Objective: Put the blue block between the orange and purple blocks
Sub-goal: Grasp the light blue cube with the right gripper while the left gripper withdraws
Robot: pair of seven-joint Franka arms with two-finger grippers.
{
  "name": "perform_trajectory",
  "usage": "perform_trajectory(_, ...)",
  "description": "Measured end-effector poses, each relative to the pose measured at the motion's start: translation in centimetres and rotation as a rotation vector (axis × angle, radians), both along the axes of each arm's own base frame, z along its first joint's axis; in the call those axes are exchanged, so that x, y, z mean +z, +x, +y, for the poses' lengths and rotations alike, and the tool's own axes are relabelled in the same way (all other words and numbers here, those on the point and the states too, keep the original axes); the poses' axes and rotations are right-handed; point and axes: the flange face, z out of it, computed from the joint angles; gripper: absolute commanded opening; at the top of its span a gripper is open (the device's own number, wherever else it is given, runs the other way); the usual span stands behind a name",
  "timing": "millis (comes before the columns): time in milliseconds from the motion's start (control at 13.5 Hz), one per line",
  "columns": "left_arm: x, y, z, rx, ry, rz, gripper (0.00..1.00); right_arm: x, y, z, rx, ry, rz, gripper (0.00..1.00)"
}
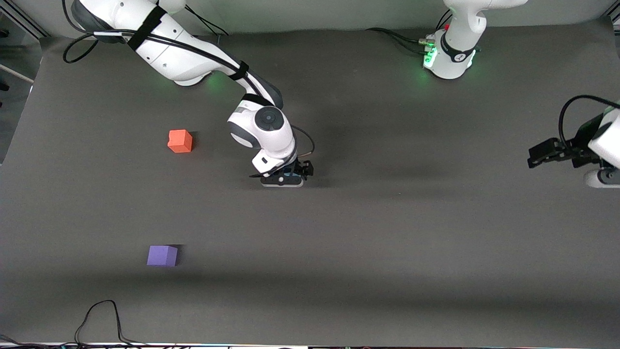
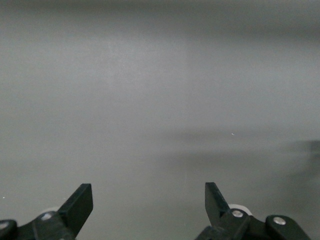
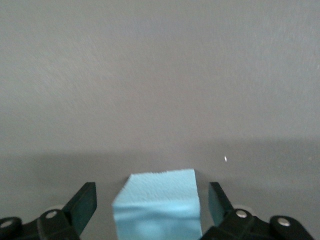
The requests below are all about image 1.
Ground purple foam block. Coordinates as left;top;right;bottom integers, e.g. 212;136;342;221
147;245;179;267

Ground dark grey table mat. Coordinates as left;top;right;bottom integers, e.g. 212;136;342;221
0;18;620;346

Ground black looped table cable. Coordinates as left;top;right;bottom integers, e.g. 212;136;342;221
74;300;146;347

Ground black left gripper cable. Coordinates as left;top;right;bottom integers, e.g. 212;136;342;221
558;95;620;146

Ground black arm base cables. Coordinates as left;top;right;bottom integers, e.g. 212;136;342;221
366;10;453;54
186;5;229;37

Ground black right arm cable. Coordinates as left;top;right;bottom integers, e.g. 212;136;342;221
62;0;316;178

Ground orange foam block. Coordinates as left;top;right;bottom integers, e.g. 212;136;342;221
168;129;193;154

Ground thin white rod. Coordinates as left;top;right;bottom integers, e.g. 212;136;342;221
0;63;35;84

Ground black table edge cables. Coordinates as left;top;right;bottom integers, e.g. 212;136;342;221
0;333;78;349

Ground black right arm base cables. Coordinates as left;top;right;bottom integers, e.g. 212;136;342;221
186;5;229;37

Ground black velcro arm strap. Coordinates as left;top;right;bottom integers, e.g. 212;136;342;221
229;61;250;82
128;5;168;52

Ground black left arm base cables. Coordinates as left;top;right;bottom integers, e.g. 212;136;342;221
366;10;453;54

